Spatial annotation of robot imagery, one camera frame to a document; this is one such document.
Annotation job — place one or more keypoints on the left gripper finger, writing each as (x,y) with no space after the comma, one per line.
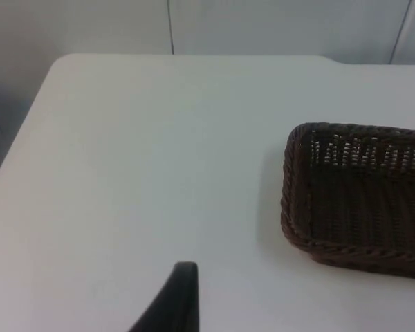
(180,304)

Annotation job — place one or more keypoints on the dark brown wicker basket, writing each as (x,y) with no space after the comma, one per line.
(359,204)

